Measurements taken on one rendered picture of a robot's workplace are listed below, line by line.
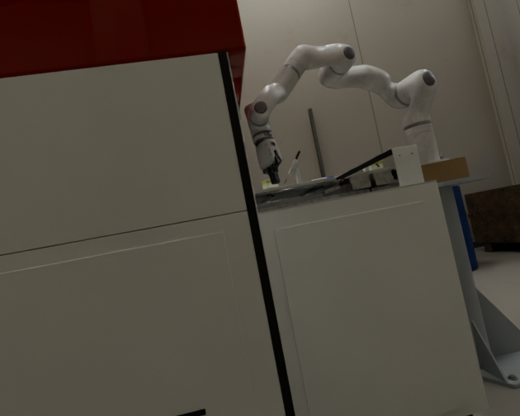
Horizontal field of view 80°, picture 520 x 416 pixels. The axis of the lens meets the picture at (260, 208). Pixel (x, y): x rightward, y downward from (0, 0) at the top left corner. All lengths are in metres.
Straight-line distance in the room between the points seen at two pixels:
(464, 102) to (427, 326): 4.35
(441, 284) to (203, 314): 0.76
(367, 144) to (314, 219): 3.49
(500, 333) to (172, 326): 1.48
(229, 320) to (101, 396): 0.31
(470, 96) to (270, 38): 2.85
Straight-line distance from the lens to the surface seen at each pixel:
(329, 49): 1.45
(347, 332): 1.05
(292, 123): 4.23
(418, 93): 1.60
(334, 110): 4.42
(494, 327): 1.82
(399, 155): 1.19
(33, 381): 0.89
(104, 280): 0.79
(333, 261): 0.99
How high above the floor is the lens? 0.77
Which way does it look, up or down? 4 degrees up
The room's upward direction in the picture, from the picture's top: 11 degrees counter-clockwise
